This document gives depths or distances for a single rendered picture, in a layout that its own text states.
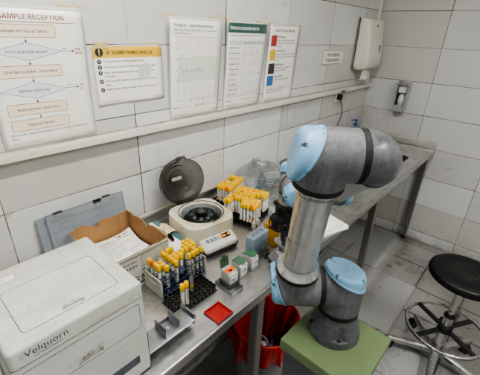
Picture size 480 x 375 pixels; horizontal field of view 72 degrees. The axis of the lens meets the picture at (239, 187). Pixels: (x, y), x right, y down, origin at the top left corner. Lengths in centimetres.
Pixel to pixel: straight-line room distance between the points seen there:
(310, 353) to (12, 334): 72
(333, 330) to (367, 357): 12
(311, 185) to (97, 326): 55
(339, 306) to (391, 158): 46
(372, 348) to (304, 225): 48
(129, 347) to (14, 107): 79
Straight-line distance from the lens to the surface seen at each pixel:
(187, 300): 115
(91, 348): 87
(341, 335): 106
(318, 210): 74
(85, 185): 141
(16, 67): 124
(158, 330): 107
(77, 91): 130
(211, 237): 140
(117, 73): 138
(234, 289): 122
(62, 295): 85
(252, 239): 132
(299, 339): 107
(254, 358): 154
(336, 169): 67
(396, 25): 327
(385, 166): 70
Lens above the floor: 171
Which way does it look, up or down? 25 degrees down
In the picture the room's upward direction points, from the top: 2 degrees clockwise
